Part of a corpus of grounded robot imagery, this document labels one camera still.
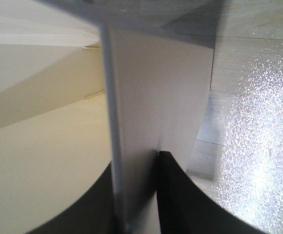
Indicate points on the white trash bin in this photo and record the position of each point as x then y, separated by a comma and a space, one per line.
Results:
82, 88

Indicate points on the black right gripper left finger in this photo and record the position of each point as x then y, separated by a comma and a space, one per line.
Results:
93, 213

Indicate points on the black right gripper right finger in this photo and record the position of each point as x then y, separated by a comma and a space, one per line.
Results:
184, 209

